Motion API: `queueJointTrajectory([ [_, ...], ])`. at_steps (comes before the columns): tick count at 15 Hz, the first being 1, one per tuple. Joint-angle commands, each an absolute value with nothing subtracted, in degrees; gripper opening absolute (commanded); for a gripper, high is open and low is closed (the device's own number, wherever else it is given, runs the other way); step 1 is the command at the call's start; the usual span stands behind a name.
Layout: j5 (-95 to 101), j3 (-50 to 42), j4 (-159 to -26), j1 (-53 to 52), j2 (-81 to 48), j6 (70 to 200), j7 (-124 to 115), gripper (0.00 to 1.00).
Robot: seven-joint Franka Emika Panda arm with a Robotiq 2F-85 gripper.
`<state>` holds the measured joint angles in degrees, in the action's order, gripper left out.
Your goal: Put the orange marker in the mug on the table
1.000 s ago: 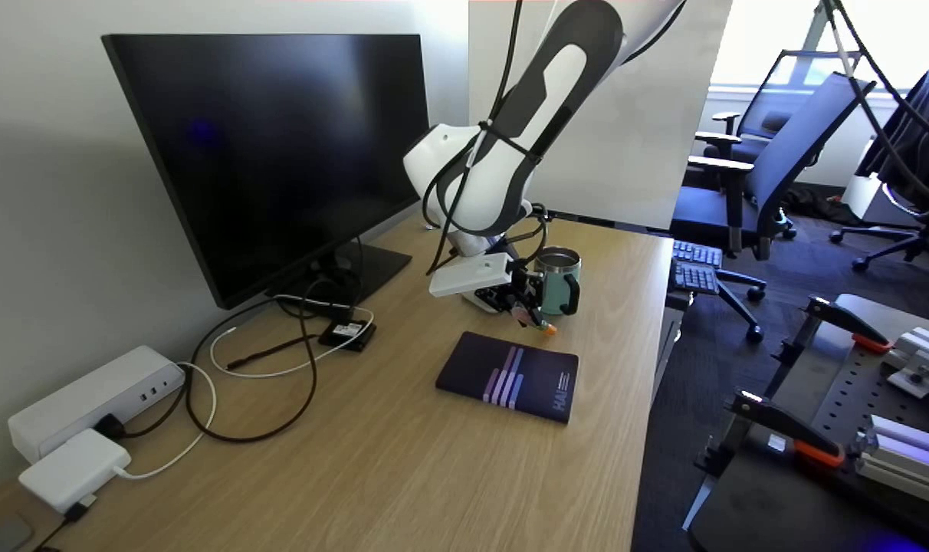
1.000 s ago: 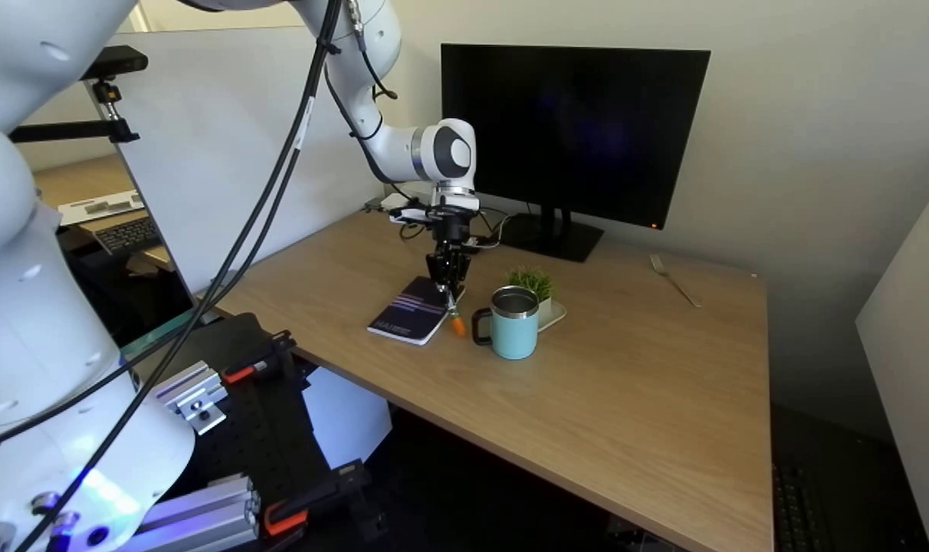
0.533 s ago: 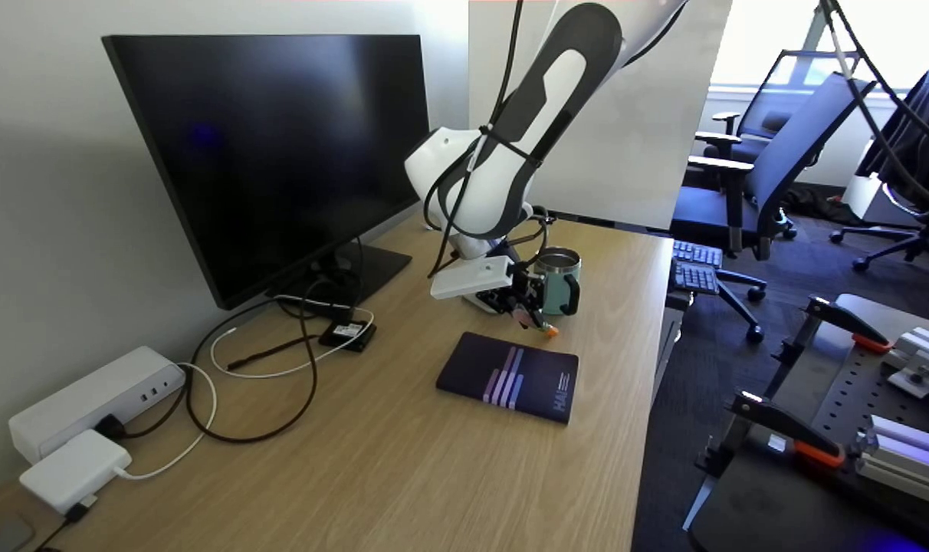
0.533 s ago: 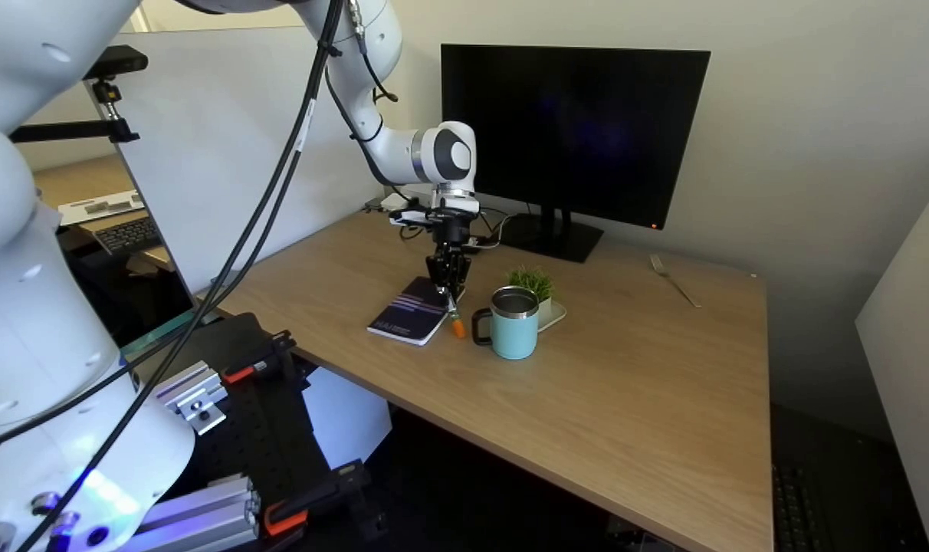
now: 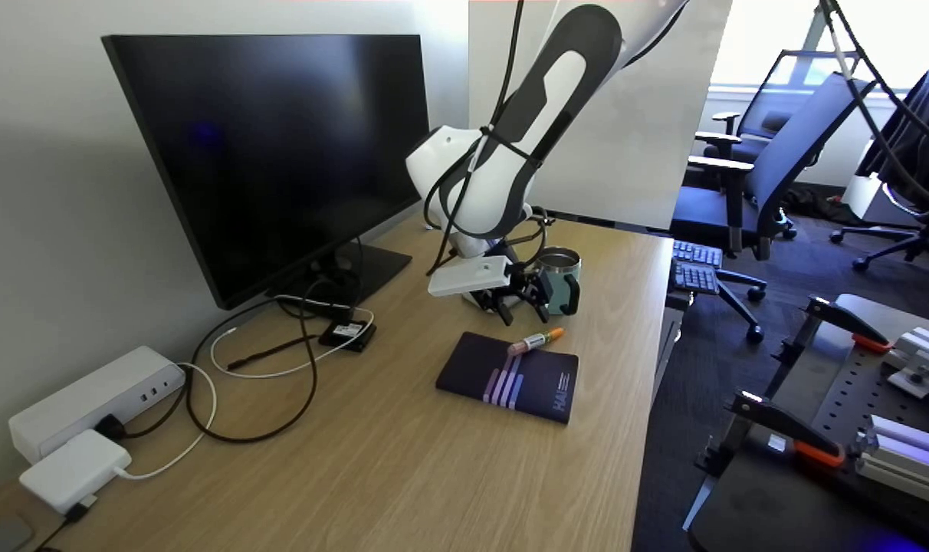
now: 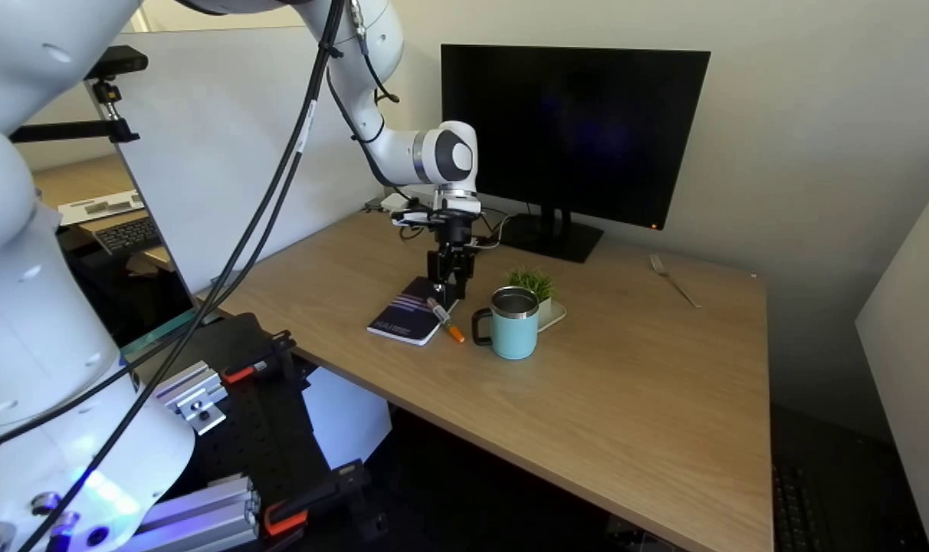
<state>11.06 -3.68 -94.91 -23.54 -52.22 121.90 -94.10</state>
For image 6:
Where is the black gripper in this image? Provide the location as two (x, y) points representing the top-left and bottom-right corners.
(427, 224), (479, 307)

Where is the black computer monitor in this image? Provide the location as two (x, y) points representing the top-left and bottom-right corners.
(440, 41), (715, 232)

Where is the teal mug with black handle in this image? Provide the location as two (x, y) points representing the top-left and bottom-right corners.
(469, 281), (543, 365)

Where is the black clamp with orange grip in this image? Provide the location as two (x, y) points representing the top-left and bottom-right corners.
(219, 327), (300, 393)
(260, 461), (372, 543)

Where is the black monitor stand base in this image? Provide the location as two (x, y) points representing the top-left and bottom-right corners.
(498, 201), (607, 266)

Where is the small green potted plant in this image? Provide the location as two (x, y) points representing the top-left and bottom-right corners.
(503, 266), (570, 335)

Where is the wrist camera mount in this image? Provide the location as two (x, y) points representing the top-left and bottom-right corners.
(389, 200), (488, 245)

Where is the dark notebook with coloured stripes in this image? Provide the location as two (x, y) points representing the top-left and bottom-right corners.
(365, 273), (457, 351)

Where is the aluminium extrusion bar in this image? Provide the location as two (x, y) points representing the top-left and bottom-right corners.
(117, 473), (269, 552)
(146, 360), (233, 437)

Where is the grey partition panel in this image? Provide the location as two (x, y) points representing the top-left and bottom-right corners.
(853, 162), (929, 552)

